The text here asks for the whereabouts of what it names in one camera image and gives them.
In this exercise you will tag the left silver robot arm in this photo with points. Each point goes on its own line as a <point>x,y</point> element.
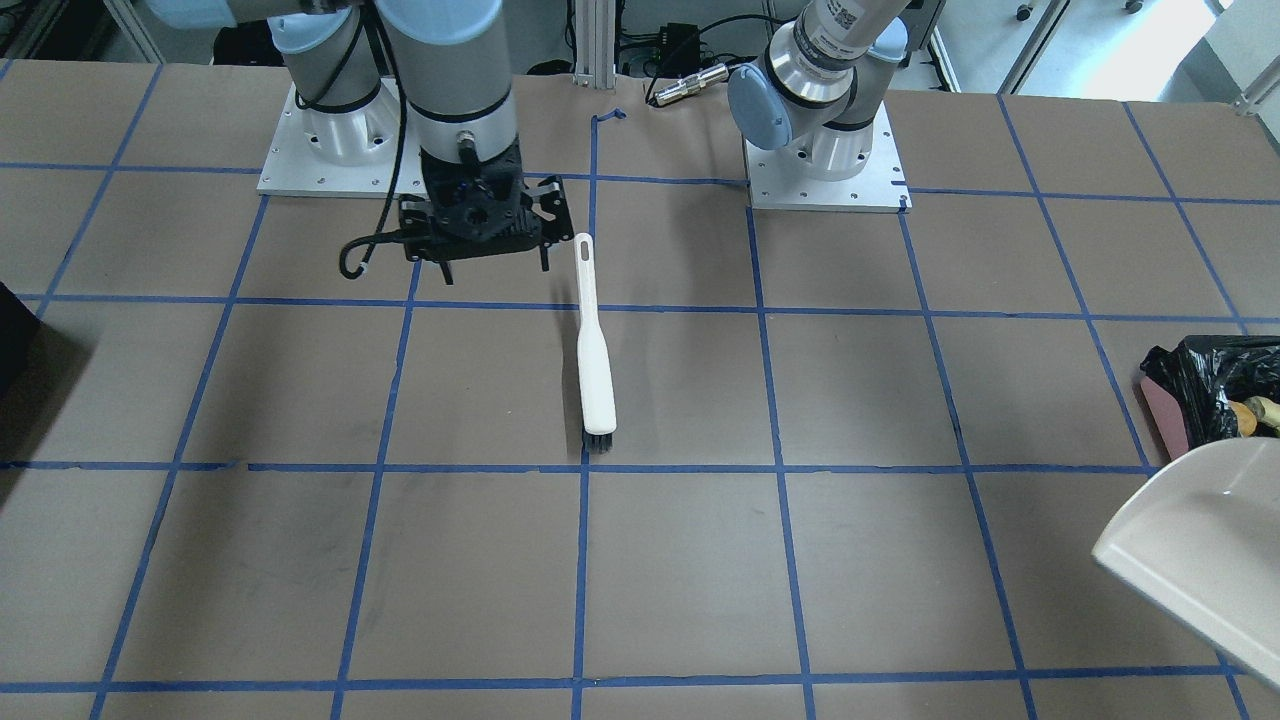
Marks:
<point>829,67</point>

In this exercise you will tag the black lined bin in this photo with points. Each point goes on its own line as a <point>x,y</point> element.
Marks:
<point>1187,389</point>
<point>19,327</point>

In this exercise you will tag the white plastic dustpan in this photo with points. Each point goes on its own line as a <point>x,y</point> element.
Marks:
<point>1200,541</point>

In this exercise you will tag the silver cable connector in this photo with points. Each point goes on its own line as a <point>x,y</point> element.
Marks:
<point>689,86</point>

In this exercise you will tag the aluminium frame post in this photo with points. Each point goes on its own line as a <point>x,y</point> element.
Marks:
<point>594,44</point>

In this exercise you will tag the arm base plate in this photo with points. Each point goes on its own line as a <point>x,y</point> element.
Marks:
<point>832,170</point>
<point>340,156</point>

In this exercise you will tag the white hand brush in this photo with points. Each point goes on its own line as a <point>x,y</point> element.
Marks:
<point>598,405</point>

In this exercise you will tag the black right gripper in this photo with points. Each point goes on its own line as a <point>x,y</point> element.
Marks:
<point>548,204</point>

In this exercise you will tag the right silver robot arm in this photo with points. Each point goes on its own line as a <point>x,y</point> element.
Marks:
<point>408,102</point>

